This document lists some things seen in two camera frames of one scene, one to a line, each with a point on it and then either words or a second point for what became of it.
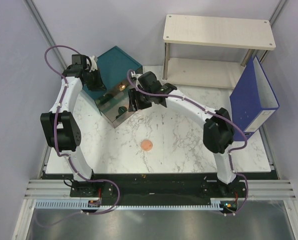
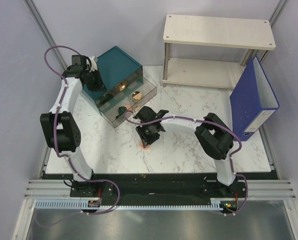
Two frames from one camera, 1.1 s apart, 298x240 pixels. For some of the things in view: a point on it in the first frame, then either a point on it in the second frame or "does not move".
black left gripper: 100,86 does not move
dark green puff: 122,109 does not move
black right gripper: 134,95 to 146,139
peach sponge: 147,145 does not move
